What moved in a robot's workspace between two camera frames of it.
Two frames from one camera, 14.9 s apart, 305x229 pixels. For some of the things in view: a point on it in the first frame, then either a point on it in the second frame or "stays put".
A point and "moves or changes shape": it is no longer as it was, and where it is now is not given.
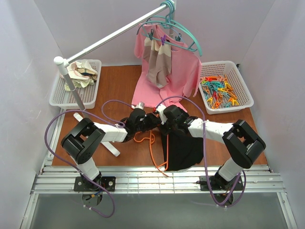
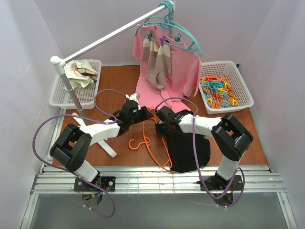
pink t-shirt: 186,70 stays put
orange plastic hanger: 152,140 moves or changes shape
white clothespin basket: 222,88 stays put
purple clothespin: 163,38 stays put
